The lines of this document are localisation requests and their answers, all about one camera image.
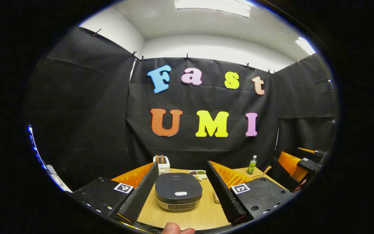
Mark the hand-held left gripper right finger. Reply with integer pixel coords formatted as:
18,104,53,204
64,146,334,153
206,160,295,227

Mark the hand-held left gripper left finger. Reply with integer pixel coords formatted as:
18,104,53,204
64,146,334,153
71,162,159,223

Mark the wooden spoon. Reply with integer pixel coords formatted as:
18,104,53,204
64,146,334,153
254,166,272,179

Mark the dark grey rice cooker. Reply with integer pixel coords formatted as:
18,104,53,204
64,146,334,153
155,173,203,212

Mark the white divided bean dish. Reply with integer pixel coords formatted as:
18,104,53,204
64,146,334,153
189,170,208,181

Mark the green drink bottle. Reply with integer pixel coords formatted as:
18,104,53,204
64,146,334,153
247,155,257,175

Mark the black backdrop cloth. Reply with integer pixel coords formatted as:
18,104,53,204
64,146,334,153
26,27,338,192

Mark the small ceiling light panel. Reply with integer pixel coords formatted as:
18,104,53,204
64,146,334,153
296,36,316,55

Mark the long ceiling light panel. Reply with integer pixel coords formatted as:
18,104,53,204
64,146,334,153
173,0,251,18

